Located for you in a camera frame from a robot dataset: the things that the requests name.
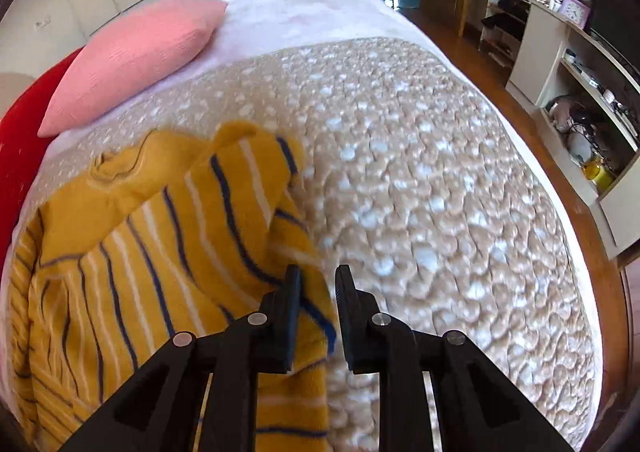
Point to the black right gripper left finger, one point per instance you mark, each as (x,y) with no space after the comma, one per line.
(200,393)

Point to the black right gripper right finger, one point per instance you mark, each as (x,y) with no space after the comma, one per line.
(435,385)

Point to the yellow striped knit sweater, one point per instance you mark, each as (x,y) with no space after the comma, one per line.
(176,234)

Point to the beige spotted quilt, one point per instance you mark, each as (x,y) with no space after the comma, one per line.
(417,182)

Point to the yellow jar on shelf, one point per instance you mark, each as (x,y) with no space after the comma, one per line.
(598,173)

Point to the red embroidered pillow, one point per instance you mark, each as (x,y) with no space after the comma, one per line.
(22,150)

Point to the white shelf unit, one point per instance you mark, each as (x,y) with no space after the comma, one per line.
(585,104)

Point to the pink ribbed cushion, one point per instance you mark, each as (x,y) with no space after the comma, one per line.
(128,55)

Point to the pink alarm clock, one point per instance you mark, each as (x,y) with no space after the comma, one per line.
(576,12)

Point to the black television screen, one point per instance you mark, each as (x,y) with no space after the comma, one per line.
(616,22)

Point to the white pink bed sheet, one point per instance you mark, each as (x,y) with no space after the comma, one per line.
(252,28)

